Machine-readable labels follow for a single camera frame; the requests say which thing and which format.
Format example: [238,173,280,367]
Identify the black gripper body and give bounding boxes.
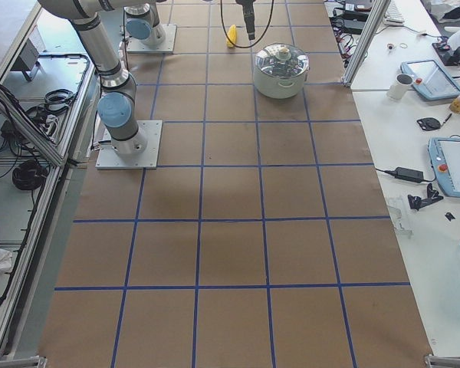
[235,0,255,15]

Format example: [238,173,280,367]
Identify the yellow corn cob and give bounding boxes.
[226,25,238,48]

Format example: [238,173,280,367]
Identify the glass pot lid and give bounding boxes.
[255,44,309,78]

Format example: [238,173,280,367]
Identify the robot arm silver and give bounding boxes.
[40,1,166,155]
[123,0,166,48]

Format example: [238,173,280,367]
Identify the white steel cooking pot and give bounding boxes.
[253,43,310,99]

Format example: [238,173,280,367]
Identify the white mug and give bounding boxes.
[386,73,413,100]

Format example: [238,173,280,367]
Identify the teach pendant far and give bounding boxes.
[400,59,460,100]

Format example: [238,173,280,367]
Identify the teach pendant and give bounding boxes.
[400,59,460,100]
[428,137,460,198]

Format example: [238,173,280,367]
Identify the black power adapter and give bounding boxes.
[394,166,425,183]

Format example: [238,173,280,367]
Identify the teach pendant near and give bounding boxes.
[428,137,460,198]

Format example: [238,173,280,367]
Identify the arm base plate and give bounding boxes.
[127,24,177,54]
[96,120,163,169]

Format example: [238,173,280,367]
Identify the aluminium frame post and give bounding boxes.
[342,0,389,87]

